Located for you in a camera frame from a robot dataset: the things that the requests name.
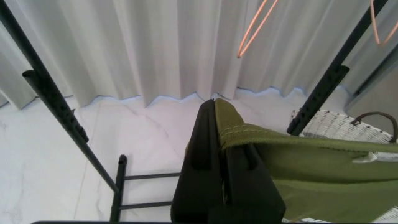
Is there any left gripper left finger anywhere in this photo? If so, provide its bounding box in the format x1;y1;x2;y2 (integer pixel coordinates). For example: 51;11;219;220
170;98;225;223

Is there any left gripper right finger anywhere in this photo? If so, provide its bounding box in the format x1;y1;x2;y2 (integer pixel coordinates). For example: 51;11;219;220
221;142;287;223

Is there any green sleeveless shirt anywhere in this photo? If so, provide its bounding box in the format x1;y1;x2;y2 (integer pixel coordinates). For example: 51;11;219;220
214;98;398;223

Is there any pink clothes hanger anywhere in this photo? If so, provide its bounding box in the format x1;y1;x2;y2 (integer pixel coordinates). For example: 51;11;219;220
236;0;280;59
369;0;398;47

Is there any white laundry basket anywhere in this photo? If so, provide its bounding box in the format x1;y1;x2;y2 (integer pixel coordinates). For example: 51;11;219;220
281;108;398;223

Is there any black clothes rack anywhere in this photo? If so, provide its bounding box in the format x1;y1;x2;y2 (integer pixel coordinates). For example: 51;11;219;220
0;0;389;222

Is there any white curtain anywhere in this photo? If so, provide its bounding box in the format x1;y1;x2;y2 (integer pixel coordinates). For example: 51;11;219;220
0;0;398;110

